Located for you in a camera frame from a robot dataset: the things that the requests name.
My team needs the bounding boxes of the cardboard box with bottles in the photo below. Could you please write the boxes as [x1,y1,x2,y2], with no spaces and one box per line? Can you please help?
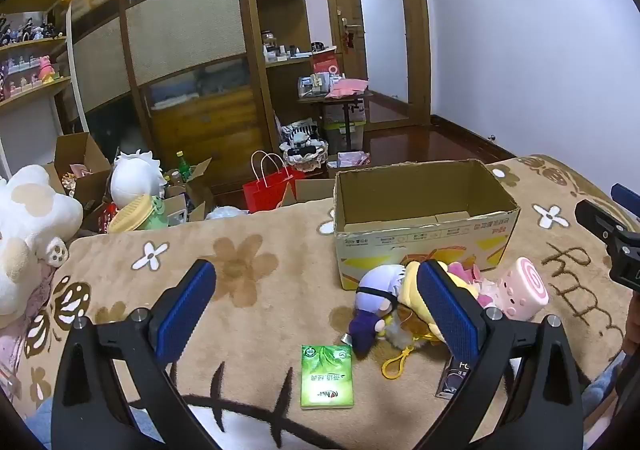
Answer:
[165,157,214,225]

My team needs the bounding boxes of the tan flower-print blanket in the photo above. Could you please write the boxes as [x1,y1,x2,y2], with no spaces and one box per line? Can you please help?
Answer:
[0,155,640,450]

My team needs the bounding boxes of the pink swirl plush roll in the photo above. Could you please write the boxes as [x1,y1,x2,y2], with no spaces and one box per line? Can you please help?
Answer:
[492,257,550,321]

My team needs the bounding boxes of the clear plastic storage box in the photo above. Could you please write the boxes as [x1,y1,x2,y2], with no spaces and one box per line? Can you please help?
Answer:
[322,103,368,156]

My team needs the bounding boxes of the small glossy dark box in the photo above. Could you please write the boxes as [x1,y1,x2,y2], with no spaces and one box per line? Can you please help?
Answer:
[435,355,473,401]

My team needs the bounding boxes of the wooden door with glass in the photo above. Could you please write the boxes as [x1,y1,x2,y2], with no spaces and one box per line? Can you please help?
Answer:
[320,0,433,126]

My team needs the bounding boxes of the purple-haired plush doll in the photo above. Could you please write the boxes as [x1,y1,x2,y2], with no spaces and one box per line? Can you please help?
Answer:
[348,264,408,358]

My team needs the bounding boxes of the brown wooden wardrobe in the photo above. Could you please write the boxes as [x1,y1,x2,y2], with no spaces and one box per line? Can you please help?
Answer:
[50,0,312,196]

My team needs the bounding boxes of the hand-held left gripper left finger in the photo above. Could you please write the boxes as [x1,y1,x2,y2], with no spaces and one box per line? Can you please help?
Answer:
[50,259,221,450]

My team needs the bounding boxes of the yellow white plush toy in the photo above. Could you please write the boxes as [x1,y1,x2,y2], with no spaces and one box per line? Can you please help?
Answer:
[395,260,453,346]

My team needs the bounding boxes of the large white plush toy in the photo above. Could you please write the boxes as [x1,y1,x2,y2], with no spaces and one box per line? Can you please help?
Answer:
[0,164,84,328]

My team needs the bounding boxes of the wooden figurine shelf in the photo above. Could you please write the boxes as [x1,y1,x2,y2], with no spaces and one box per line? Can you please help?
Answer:
[0,0,90,171]

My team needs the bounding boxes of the white-haired plush head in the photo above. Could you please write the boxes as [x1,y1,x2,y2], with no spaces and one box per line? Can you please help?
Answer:
[110,149,166,208]

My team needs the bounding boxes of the grey fuzzy pompom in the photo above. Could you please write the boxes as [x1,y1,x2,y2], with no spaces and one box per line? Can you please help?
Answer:
[385,317,428,348]

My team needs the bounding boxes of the green glass bottle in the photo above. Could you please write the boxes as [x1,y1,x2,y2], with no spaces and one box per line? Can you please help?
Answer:
[176,150,194,182]

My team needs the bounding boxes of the low cardboard box pink items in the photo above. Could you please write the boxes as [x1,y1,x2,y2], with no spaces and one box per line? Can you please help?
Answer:
[327,150,372,179]

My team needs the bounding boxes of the red gift box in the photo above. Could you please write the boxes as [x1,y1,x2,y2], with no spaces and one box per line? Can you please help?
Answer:
[312,50,342,79]

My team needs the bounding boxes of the flat cardboard piece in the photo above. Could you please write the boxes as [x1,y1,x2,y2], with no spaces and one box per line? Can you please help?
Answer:
[277,177,336,208]

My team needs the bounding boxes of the green frog plush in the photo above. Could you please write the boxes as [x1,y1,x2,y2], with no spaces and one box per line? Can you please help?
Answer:
[144,195,169,231]

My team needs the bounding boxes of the pink figure toy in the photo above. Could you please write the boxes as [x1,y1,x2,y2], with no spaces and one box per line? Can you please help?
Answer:
[37,55,61,84]

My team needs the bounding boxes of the yellow ridged plush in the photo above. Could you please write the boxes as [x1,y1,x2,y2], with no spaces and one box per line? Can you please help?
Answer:
[107,193,153,234]

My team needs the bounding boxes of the green tissue packet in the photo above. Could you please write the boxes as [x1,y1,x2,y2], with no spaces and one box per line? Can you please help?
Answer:
[300,344,355,410]

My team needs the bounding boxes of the pink frilly tulle piece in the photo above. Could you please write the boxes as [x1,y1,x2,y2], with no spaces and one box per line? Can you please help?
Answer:
[446,261,498,308]

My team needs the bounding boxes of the small side table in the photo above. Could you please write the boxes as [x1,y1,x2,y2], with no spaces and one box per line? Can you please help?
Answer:
[297,90,373,151]

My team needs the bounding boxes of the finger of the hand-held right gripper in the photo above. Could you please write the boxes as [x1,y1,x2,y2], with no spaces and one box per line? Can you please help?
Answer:
[611,183,640,219]
[575,200,640,244]

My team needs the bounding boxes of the red paper bag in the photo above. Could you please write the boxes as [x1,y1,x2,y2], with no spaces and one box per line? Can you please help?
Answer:
[243,150,307,215]

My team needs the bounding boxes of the tall open cardboard box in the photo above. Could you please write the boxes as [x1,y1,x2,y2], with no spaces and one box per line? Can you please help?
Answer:
[45,131,113,231]

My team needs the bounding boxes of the basket with striped plush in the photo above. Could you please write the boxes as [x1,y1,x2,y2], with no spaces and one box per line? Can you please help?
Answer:
[279,119,329,173]

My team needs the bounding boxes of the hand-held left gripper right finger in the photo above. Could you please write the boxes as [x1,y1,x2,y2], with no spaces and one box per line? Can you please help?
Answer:
[416,259,586,450]

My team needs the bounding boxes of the pink cloth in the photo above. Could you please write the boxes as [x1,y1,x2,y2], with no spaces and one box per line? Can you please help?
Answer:
[325,78,371,99]

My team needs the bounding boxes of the yellow clip keychain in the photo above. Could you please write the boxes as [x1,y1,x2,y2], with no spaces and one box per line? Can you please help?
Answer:
[381,344,417,379]

